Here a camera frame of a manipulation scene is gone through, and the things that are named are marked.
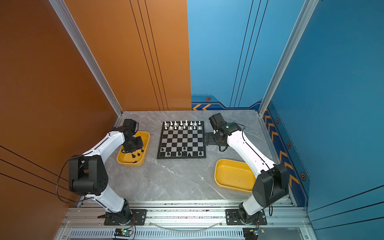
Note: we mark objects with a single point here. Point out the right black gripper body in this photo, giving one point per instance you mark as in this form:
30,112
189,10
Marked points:
213,139

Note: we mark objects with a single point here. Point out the yellow tray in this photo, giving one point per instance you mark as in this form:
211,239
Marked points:
234,175
137,158

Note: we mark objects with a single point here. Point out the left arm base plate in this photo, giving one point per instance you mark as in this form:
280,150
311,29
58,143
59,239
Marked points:
135,217

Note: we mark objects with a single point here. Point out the left aluminium corner post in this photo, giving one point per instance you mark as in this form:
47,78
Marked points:
75,34

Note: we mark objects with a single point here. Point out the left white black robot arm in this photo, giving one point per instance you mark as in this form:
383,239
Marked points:
88,176

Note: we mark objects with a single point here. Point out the right green circuit board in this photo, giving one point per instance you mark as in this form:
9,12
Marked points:
252,233

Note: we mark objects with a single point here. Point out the black white chessboard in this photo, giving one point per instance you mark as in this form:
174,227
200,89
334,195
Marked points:
178,134

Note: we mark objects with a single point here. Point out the left green circuit board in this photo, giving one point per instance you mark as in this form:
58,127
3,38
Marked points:
123,234

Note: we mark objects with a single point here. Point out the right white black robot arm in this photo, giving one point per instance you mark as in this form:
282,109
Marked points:
272,180

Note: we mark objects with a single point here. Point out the right aluminium corner post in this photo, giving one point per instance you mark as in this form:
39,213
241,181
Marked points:
301,23

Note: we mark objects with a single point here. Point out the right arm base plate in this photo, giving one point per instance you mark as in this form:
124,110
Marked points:
240,217

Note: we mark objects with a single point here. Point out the green circuit board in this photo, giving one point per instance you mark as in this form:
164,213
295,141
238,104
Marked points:
123,234
252,233

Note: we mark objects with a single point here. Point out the aluminium front frame rail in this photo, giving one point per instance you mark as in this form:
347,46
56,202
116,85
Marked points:
187,220

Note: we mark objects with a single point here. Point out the aluminium corner post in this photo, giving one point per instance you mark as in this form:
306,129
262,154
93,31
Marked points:
75,34
301,23

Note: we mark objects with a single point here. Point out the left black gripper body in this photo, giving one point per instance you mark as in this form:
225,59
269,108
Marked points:
136,144

